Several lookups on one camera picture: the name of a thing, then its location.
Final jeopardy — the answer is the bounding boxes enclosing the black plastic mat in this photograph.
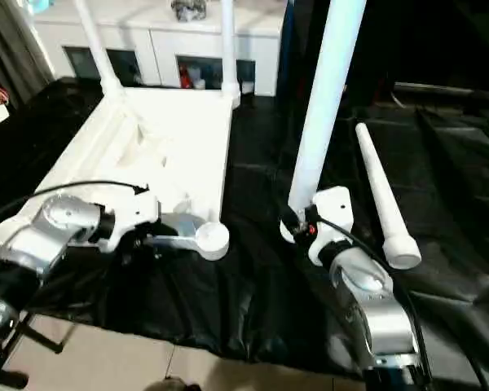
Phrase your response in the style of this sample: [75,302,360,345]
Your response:
[0,77,489,384]

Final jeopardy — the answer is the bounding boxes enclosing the grey curtain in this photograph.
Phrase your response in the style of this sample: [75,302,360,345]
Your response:
[0,0,55,107]

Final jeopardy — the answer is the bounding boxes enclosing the black metal table frame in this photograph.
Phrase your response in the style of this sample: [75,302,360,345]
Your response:
[0,314,66,385]

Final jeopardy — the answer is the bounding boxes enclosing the black horizontal rail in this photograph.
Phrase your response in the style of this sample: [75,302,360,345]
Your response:
[391,81,489,103]

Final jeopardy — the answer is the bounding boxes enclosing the pale blue plastic sheet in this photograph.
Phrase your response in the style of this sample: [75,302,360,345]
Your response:
[24,0,55,14]

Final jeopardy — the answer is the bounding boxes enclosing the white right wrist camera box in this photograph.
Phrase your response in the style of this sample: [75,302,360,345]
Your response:
[308,187,355,266]

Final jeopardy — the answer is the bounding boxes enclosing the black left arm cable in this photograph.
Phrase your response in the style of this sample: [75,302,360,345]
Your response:
[0,181,149,231]

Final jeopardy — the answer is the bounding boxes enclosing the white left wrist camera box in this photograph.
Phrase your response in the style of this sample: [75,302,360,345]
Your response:
[106,191,161,252]

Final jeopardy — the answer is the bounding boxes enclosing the white plastic table leg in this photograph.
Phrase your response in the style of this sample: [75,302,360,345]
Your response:
[72,0,125,100]
[355,122,423,270]
[220,0,242,105]
[279,0,368,244]

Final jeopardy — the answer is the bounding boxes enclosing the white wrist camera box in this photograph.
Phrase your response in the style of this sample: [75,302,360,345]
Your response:
[308,187,355,266]
[106,191,161,252]

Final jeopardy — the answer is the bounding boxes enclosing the white cabinet with glass doors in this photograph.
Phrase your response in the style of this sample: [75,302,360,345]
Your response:
[33,0,286,97]

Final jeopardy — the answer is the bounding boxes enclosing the white plastic table top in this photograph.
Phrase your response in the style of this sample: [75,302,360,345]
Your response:
[0,86,242,261]

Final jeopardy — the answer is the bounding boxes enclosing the dark object on cabinet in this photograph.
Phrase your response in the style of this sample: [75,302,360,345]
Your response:
[171,0,209,22]

